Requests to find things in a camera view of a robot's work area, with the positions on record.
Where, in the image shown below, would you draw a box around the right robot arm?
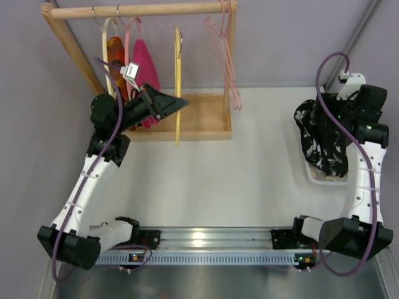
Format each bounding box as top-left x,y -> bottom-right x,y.
271,84 -> 393,260

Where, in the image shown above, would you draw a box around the black white patterned trousers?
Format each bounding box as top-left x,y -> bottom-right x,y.
292,93 -> 353,178

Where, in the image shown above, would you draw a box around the orange patterned trousers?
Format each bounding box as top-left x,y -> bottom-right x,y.
107,36 -> 137,105

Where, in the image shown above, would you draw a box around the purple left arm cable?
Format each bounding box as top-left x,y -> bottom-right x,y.
51,56 -> 153,283

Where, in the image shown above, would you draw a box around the pink hanger with trousers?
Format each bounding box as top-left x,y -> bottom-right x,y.
117,4 -> 142,66

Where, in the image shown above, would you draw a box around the grey slotted cable duct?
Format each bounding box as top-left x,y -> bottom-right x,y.
96,251 -> 314,267

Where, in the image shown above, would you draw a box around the wooden clothes rack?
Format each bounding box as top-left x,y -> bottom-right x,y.
41,1 -> 238,141

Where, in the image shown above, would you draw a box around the white plastic basket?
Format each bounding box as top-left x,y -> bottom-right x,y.
294,105 -> 353,187

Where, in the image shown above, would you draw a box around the yellow hanger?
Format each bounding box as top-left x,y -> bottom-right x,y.
174,26 -> 183,146

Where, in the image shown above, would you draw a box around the magenta trousers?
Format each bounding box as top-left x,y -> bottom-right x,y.
132,39 -> 162,128

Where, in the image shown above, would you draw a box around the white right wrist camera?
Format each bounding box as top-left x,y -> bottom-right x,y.
336,70 -> 366,101

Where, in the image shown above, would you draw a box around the empty pink hanger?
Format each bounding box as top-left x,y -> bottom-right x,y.
204,1 -> 243,110

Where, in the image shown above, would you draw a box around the aluminium mounting rail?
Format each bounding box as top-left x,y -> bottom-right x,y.
134,227 -> 319,250

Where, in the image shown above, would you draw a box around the cream hanger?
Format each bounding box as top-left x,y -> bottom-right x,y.
92,6 -> 118,97

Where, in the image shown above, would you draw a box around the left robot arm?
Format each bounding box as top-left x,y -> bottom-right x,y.
37,83 -> 190,270

